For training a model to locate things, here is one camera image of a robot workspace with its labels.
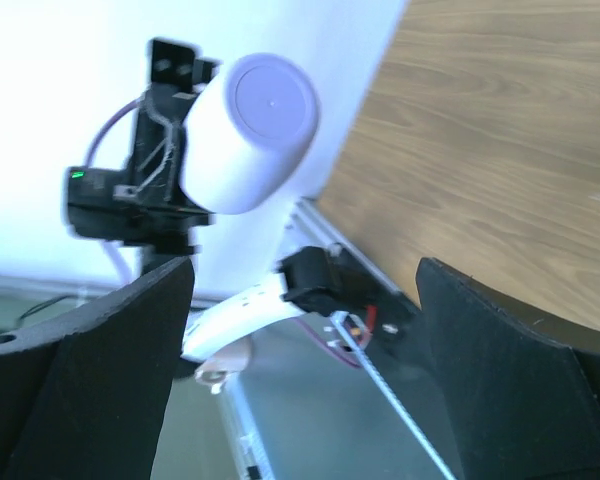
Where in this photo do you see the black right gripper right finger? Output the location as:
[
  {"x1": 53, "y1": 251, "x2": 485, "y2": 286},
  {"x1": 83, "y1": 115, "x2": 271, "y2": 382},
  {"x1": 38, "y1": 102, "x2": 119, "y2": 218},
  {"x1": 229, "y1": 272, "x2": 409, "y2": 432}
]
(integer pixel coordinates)
[{"x1": 416, "y1": 258, "x2": 600, "y2": 479}]

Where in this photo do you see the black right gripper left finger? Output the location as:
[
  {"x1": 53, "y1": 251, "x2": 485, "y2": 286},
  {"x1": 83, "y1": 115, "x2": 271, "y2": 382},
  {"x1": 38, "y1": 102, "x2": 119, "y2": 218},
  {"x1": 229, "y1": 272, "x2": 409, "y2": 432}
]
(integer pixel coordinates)
[{"x1": 0, "y1": 258, "x2": 194, "y2": 479}]

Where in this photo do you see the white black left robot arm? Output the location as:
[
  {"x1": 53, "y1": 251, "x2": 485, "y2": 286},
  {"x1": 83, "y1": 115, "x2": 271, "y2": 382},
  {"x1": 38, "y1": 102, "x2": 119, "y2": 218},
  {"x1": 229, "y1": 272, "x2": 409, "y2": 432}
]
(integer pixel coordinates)
[{"x1": 65, "y1": 38, "x2": 391, "y2": 364}]

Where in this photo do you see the aluminium slotted rail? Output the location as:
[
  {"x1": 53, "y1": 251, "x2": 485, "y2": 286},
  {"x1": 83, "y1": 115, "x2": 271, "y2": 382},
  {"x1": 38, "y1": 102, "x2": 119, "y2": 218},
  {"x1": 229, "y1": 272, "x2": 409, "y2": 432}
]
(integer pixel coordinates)
[{"x1": 218, "y1": 375, "x2": 275, "y2": 480}]

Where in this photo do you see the lilac plastic cup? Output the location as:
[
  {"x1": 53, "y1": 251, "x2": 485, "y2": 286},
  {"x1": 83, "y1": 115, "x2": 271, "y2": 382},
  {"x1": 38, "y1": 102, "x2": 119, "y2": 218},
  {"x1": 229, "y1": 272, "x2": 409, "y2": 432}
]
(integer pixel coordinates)
[{"x1": 180, "y1": 53, "x2": 320, "y2": 215}]

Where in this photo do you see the beige cylinder on frame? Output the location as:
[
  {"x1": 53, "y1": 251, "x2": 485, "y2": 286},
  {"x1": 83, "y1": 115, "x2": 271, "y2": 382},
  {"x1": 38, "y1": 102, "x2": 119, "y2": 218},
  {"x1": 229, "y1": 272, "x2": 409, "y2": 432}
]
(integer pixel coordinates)
[{"x1": 194, "y1": 336, "x2": 253, "y2": 395}]

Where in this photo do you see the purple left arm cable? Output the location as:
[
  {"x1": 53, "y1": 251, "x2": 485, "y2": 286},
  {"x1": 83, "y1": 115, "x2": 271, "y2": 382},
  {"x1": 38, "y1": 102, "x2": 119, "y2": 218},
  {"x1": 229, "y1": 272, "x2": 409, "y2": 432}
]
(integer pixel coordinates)
[{"x1": 87, "y1": 97, "x2": 149, "y2": 286}]

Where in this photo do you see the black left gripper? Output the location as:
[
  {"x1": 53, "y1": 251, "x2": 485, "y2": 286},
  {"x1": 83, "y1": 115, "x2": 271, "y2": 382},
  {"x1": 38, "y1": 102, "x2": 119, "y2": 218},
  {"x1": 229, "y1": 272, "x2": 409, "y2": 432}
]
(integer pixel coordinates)
[{"x1": 65, "y1": 38, "x2": 218, "y2": 255}]

